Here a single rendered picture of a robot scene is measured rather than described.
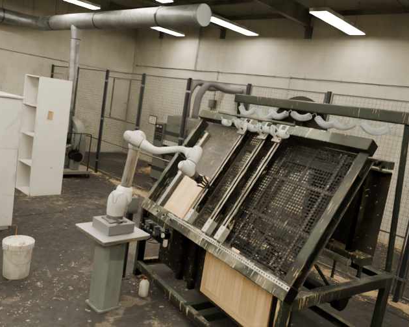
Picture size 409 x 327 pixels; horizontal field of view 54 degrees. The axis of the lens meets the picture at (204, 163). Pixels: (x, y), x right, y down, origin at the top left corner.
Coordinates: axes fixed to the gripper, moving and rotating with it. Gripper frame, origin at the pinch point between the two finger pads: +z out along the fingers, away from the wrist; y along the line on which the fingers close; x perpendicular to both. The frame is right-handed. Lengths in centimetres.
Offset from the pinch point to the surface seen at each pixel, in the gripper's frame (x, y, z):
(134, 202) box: 78, -50, -12
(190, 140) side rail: 84, 43, 5
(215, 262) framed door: -25, -54, 35
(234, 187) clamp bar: -28.0, 10.1, 1.6
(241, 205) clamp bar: -47.1, -2.5, 3.5
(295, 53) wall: 353, 416, 263
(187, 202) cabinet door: 24.3, -20.7, 6.7
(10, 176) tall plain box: 251, -112, -84
